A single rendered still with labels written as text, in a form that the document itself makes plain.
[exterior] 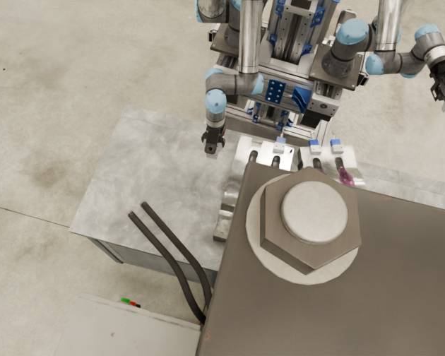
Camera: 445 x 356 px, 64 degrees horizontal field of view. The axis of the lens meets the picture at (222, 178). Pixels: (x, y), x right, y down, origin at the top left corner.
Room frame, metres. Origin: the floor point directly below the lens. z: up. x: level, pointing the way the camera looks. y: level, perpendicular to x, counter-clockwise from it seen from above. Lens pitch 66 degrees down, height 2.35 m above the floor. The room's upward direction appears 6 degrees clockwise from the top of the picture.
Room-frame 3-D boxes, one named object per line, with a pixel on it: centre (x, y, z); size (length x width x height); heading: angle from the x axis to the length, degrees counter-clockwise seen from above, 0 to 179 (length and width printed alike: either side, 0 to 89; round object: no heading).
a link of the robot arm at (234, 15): (1.36, 0.00, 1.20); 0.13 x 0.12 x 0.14; 97
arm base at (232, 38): (1.36, -0.01, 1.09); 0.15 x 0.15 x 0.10
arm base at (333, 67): (1.24, -0.49, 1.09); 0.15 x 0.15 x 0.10
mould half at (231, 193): (0.63, -0.15, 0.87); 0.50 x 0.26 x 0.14; 171
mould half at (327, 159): (0.65, -0.52, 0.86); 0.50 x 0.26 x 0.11; 8
